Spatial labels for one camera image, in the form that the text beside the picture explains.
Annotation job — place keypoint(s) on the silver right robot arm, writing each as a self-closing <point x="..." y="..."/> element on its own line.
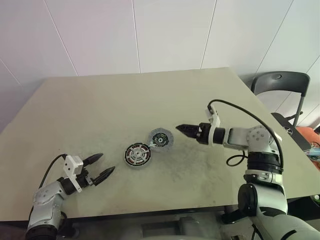
<point x="260" y="136"/>

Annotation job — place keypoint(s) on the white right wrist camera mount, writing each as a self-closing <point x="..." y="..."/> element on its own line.
<point x="215" y="120"/>

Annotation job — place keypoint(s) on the silver motor stator housing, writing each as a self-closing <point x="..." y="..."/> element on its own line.
<point x="140" y="173"/>

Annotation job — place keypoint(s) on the black-rimmed spoked silver rotor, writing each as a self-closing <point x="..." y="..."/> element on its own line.
<point x="138" y="155"/>

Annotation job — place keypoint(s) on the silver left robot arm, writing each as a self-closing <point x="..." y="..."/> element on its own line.
<point x="42" y="200"/>

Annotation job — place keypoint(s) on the grey folding chair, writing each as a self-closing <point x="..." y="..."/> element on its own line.
<point x="280" y="82"/>

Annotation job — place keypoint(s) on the dark table frame rail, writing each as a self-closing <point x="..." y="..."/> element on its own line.
<point x="150" y="212"/>

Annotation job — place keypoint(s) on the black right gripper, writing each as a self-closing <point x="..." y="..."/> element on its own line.
<point x="203" y="133"/>

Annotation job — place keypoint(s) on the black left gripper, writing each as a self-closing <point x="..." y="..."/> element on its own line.
<point x="83" y="183"/>

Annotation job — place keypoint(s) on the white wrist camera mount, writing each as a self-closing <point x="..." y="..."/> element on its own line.
<point x="215" y="120"/>
<point x="70" y="167"/>

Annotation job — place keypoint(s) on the orange object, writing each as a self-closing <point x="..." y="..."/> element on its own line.
<point x="305" y="132"/>

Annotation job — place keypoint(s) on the light blue object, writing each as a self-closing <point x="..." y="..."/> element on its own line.
<point x="313" y="151"/>

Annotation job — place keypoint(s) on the black side table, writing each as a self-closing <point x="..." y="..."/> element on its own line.
<point x="297" y="136"/>

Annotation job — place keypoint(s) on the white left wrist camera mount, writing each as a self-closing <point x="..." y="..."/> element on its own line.
<point x="70" y="167"/>

